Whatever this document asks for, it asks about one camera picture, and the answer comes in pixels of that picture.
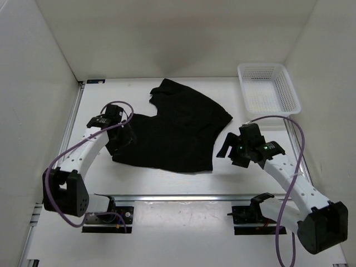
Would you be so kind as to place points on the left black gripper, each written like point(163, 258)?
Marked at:
point(128, 137)

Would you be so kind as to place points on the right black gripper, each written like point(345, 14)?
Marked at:
point(231, 140)

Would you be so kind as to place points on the black shorts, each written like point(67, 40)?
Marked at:
point(181, 136)

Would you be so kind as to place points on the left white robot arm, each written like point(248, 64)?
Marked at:
point(64, 189)

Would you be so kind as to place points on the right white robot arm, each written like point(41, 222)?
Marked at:
point(318, 222)

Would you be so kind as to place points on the white plastic basket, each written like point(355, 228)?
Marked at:
point(267, 89)

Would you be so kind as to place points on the blue label sticker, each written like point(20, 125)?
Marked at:
point(95, 81)

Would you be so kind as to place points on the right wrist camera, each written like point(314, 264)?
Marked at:
point(250, 132)

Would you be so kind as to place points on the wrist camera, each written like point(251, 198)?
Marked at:
point(250, 132)
point(113, 112)

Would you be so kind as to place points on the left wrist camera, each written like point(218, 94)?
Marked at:
point(113, 112)

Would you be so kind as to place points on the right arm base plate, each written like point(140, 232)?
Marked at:
point(248, 222)

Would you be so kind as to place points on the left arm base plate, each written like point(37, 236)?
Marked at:
point(111, 224)

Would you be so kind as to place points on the aluminium frame rail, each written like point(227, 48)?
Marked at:
point(179, 220)

